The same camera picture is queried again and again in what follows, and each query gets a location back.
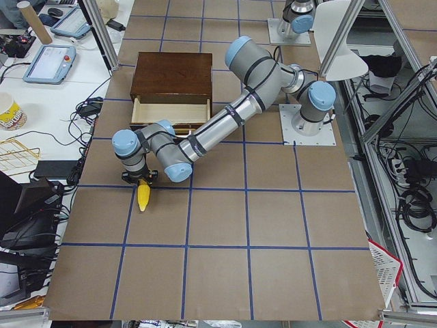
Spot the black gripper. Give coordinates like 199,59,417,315
122,170,158,185

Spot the yellow corn cob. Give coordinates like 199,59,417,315
137,179,151,212

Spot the light wood drawer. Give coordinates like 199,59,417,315
130,98,211,134

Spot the dark brown wooden cabinet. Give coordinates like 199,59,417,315
130,52,212,115

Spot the black monitor equipment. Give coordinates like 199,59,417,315
1,173,64,306

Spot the popcorn paper bucket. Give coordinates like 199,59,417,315
1,92,27,131

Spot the blue teach pendant near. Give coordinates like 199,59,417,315
23,45,76,85

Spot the blue teach pendant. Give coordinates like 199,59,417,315
50,7,90,39
23,45,76,85

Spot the black power adapter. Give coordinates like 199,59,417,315
107,19,126,31

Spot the blue teach pendant far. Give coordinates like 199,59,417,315
50,7,90,39

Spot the cardboard tube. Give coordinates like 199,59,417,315
16,1,53,44

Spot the white plastic basket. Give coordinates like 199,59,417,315
368,238,403,309

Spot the black cable bundle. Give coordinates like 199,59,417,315
61,96,104,144

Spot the gold wire rack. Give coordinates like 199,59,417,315
0,139,40,176

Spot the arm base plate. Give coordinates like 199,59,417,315
268,18,313,46
279,104,336,146

